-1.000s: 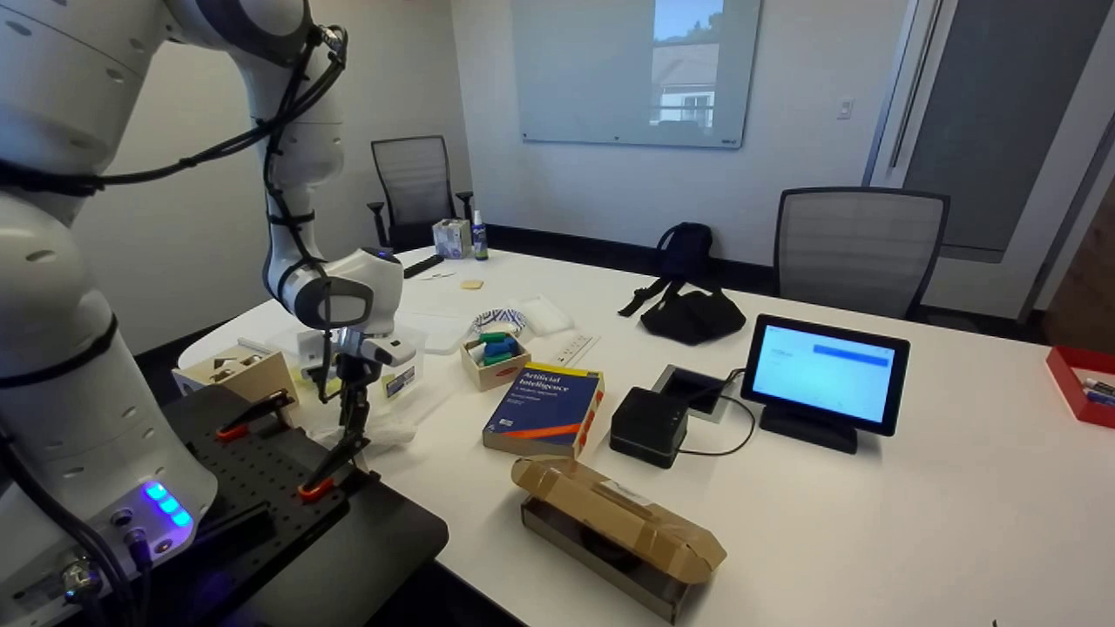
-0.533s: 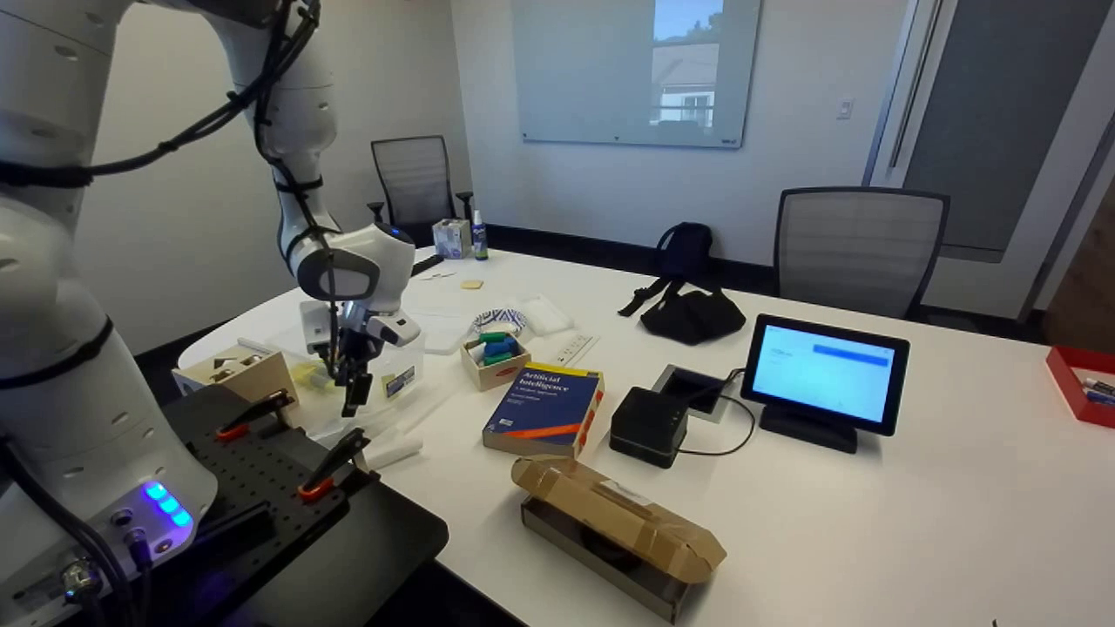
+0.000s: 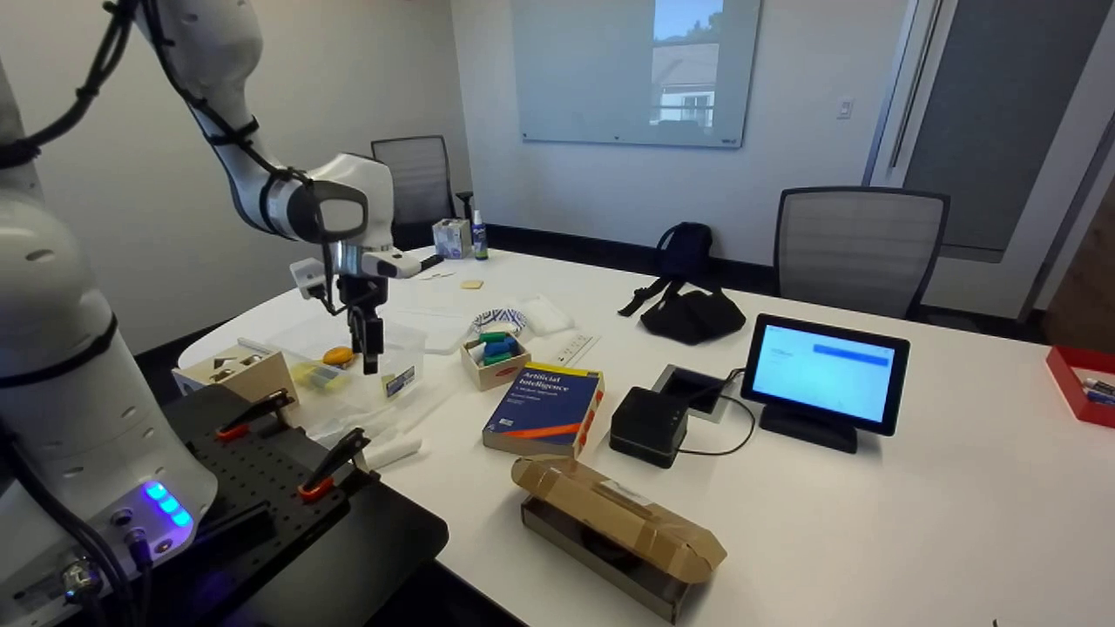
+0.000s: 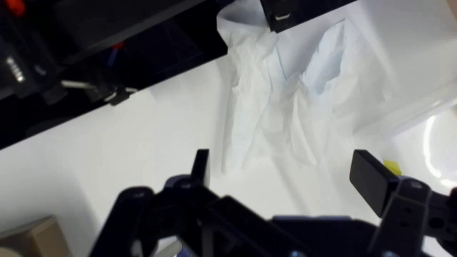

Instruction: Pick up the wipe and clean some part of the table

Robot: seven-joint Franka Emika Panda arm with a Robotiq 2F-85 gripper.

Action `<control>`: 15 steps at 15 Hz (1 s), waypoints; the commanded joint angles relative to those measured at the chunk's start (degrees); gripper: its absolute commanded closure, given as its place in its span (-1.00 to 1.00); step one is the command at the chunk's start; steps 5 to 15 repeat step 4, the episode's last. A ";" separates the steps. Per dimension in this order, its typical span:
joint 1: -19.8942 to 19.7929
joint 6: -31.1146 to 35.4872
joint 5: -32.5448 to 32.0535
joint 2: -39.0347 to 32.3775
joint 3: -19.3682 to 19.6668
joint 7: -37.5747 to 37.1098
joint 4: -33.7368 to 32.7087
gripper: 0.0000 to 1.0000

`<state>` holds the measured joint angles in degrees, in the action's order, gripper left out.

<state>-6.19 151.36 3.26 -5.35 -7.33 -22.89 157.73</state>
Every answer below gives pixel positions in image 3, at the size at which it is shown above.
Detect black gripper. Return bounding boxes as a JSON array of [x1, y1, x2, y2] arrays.
[[334, 237, 393, 381]]

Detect small yellow green item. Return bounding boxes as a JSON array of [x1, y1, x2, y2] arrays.
[[289, 358, 342, 392]]

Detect white paper roll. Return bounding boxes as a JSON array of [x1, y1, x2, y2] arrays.
[[357, 432, 429, 474]]

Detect small box with green markers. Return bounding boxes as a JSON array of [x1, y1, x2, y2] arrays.
[[458, 329, 535, 392]]

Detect roll of clear tape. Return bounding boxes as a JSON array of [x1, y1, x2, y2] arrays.
[[467, 308, 533, 346]]

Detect black clamp with orange tips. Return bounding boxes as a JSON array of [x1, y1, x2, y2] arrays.
[[212, 387, 300, 450], [291, 425, 376, 510]]

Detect clear wipes container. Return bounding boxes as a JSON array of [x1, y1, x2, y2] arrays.
[[429, 216, 474, 262]]

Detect wooden shape sorter box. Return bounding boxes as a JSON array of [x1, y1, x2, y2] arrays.
[[169, 341, 303, 411]]

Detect black mesh office chair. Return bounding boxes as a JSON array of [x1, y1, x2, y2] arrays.
[[366, 134, 478, 255]]

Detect clear plastic bag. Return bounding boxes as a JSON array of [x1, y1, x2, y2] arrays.
[[520, 296, 578, 341]]

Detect blue book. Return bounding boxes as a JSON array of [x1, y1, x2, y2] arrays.
[[480, 358, 608, 459]]

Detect small black box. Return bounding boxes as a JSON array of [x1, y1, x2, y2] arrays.
[[605, 384, 692, 469]]

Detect brown cardboard piece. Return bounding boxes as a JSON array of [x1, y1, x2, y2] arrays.
[[509, 453, 730, 590]]

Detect black square table socket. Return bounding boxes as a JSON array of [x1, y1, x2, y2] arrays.
[[651, 362, 739, 423]]

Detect black tablet on stand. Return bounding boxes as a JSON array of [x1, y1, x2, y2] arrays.
[[739, 310, 911, 455]]

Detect grey mesh office chair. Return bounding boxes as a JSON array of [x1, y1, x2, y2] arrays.
[[774, 183, 955, 319]]

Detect white framed glass door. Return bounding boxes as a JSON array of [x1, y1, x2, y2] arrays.
[[862, 0, 1115, 324]]

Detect red box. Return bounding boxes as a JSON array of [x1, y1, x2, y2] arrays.
[[1040, 341, 1115, 432]]

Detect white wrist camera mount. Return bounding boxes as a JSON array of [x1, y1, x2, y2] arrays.
[[289, 245, 445, 296]]

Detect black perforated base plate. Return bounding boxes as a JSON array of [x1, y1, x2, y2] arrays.
[[143, 381, 451, 627]]

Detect glass wall whiteboard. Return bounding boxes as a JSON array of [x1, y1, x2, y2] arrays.
[[510, 0, 766, 153]]

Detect thin black tablet cable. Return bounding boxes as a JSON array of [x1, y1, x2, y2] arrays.
[[679, 366, 764, 459]]

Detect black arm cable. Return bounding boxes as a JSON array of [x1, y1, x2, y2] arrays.
[[0, 0, 353, 319]]

